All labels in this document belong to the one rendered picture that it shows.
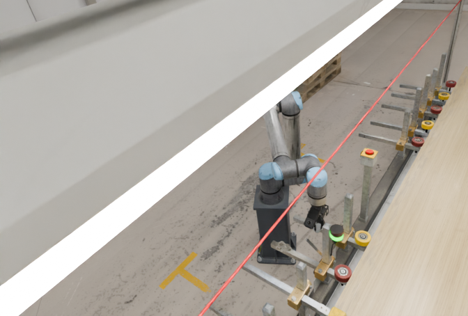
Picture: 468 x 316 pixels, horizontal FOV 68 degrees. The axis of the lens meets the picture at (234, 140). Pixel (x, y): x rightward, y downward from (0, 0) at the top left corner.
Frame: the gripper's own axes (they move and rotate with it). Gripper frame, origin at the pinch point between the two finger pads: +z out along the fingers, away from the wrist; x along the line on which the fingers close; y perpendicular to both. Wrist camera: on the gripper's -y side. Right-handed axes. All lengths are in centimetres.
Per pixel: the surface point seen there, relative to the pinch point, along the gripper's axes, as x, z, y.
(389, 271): -35.9, 10.9, 4.3
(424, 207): -38, 11, 54
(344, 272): -18.8, 10.3, -7.5
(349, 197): -8.5, -10.9, 20.4
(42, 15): 256, -91, 20
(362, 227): -10, 31, 41
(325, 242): -7.8, -1.8, -5.0
